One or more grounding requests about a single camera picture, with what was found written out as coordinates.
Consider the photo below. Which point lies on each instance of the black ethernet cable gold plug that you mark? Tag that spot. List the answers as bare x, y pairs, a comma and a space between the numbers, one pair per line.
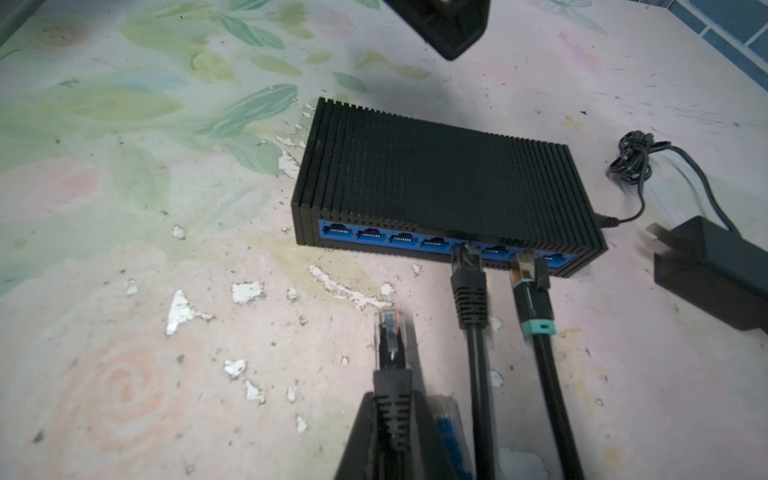
530, 282

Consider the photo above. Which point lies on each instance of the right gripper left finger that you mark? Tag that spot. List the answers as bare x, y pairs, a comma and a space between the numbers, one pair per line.
358, 461

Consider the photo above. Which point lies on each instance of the black power adapter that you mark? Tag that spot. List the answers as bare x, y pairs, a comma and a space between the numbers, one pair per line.
711, 267

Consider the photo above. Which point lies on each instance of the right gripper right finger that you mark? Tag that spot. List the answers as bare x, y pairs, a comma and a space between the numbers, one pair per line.
430, 457

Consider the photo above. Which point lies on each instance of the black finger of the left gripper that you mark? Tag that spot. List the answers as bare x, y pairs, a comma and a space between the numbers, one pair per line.
450, 27

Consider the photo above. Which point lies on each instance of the black network switch blue ports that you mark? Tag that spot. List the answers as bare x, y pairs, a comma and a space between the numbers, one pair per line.
377, 182

